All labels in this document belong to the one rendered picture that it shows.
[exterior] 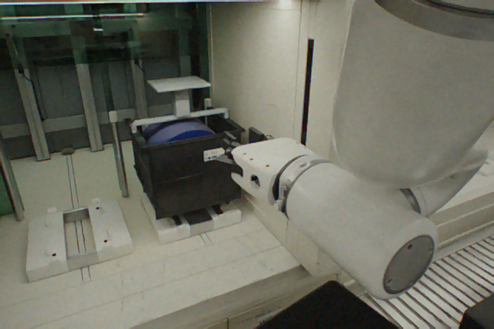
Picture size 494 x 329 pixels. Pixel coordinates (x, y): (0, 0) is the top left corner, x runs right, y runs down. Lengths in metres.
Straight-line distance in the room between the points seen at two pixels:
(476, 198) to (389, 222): 0.92
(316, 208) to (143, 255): 0.56
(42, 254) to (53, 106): 0.68
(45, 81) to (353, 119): 1.27
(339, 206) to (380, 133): 0.16
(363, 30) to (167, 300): 0.64
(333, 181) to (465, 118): 0.20
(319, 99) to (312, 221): 0.31
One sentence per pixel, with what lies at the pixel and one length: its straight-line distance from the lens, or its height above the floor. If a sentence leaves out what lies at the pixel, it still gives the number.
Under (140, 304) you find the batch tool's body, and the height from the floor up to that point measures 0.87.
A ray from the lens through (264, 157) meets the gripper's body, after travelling 0.45.
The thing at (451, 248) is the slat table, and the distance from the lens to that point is 1.17.
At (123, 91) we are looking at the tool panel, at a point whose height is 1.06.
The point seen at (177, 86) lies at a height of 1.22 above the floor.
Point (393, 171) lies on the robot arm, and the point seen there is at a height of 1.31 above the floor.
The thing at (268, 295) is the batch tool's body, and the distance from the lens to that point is 0.82.
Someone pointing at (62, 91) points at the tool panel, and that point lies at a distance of 1.41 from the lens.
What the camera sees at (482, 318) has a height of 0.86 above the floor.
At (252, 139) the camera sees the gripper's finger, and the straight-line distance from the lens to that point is 0.58.
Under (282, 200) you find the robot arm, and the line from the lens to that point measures 0.41.
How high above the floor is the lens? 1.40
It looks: 25 degrees down
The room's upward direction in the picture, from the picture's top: straight up
